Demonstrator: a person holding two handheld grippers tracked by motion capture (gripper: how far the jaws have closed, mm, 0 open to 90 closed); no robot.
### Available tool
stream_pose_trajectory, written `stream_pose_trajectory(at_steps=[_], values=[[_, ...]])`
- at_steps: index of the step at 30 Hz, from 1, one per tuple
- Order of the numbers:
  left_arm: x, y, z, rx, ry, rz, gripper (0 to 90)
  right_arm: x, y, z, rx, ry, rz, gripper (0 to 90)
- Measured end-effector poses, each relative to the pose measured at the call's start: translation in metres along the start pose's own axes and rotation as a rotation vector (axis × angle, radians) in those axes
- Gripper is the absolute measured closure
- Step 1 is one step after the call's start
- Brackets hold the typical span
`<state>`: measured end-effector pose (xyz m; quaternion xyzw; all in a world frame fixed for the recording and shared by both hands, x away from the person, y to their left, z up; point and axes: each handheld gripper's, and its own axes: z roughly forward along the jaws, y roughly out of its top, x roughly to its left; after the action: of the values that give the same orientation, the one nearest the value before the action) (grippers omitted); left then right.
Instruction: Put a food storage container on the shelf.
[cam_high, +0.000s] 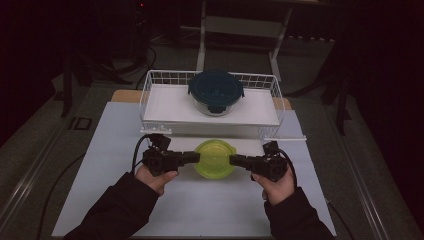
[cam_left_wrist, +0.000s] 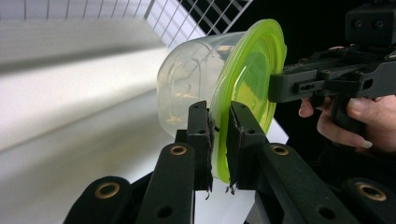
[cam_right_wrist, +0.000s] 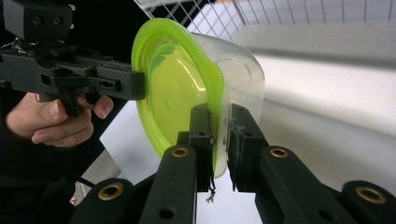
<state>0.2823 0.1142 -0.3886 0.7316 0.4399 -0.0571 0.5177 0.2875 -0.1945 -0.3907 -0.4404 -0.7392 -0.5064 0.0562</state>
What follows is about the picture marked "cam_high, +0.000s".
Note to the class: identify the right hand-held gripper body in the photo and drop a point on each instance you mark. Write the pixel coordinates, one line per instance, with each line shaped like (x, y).
(270, 166)

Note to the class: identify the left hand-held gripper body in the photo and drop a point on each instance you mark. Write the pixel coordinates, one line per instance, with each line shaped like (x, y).
(160, 161)

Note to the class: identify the green lid plastic container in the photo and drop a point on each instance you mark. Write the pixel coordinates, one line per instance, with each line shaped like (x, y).
(215, 160)

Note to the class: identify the blue lid glass container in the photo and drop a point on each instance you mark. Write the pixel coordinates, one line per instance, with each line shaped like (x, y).
(215, 88)

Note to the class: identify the person's left hand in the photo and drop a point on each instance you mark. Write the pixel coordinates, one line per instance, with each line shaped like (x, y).
(153, 181)

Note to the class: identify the person's right hand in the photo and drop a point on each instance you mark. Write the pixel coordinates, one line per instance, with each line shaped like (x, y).
(278, 190)

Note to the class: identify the white table cover sheet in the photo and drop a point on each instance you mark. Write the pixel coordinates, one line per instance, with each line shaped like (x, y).
(200, 206)

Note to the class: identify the dark metal stand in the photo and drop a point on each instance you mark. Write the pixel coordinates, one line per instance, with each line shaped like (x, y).
(67, 86)
(341, 106)

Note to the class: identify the dark device with red light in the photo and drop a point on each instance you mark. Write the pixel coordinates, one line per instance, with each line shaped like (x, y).
(141, 26)

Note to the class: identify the white frame desk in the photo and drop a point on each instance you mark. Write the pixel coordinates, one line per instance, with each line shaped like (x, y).
(240, 26)

